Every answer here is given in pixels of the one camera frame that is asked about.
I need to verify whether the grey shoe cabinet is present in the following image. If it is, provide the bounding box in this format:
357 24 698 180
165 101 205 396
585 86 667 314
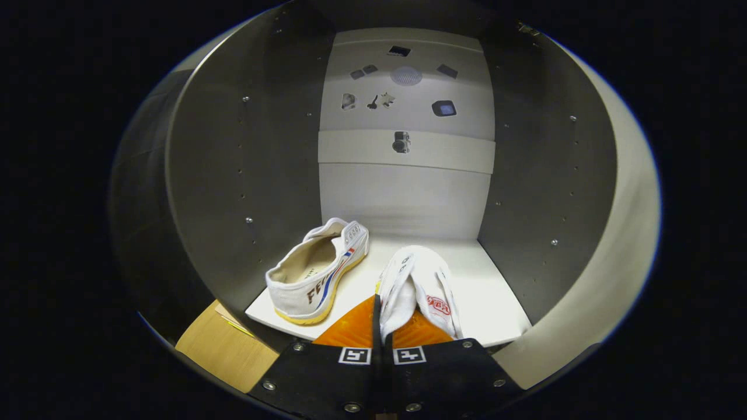
108 0 619 351

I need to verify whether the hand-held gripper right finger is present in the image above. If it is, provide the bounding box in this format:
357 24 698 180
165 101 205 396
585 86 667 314
382 310 523 418

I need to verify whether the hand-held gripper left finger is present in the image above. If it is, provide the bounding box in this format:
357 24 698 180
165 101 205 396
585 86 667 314
248 295 383 420

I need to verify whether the white canvas shoe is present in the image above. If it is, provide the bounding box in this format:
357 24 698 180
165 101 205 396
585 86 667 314
266 218 370 326
376 245 465 343

